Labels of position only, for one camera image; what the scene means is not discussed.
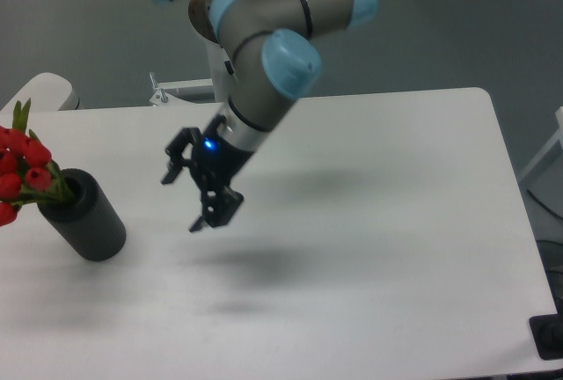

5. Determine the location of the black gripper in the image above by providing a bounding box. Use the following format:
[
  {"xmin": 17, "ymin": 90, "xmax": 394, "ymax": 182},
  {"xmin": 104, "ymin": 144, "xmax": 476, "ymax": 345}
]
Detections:
[{"xmin": 161, "ymin": 128, "xmax": 253, "ymax": 233}]

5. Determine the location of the red tulip bouquet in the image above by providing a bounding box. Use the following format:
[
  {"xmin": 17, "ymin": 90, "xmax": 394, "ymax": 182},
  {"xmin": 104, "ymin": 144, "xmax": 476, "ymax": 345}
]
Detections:
[{"xmin": 1, "ymin": 100, "xmax": 77, "ymax": 226}]

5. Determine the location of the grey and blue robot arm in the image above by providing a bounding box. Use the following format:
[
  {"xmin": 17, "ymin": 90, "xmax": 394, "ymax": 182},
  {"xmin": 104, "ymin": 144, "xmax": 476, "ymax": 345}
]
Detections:
[{"xmin": 154, "ymin": 0, "xmax": 378, "ymax": 232}]

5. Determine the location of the dark grey ribbed vase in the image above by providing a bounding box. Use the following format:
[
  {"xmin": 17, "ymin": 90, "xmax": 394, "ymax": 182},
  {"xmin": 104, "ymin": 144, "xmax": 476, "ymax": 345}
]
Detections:
[{"xmin": 38, "ymin": 168, "xmax": 127, "ymax": 261}]

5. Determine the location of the white chair seat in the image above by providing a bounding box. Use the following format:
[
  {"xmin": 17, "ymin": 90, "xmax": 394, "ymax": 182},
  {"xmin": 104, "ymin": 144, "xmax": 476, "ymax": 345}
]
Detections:
[{"xmin": 1, "ymin": 72, "xmax": 82, "ymax": 115}]

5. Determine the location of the black clamp at table corner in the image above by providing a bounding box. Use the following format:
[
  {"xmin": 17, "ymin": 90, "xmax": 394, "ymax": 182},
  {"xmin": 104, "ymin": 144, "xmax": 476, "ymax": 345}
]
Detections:
[{"xmin": 529, "ymin": 314, "xmax": 562, "ymax": 361}]

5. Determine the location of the white pedestal base frame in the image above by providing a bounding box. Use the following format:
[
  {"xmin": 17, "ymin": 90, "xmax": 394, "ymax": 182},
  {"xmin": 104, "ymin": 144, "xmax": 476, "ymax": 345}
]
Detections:
[{"xmin": 149, "ymin": 72, "xmax": 216, "ymax": 106}]

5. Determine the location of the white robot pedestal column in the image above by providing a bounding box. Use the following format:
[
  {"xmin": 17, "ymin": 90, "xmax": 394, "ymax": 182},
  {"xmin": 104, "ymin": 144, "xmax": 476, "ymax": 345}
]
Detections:
[{"xmin": 187, "ymin": 0, "xmax": 241, "ymax": 103}]

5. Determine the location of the black cable on floor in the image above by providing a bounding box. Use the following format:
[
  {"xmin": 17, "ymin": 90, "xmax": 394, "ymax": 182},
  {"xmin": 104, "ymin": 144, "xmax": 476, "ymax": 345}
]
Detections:
[{"xmin": 526, "ymin": 189, "xmax": 563, "ymax": 218}]

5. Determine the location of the white frame at right edge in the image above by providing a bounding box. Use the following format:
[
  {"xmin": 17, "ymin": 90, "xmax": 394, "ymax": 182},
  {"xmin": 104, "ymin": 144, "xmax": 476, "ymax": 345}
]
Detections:
[{"xmin": 517, "ymin": 107, "xmax": 562, "ymax": 187}]

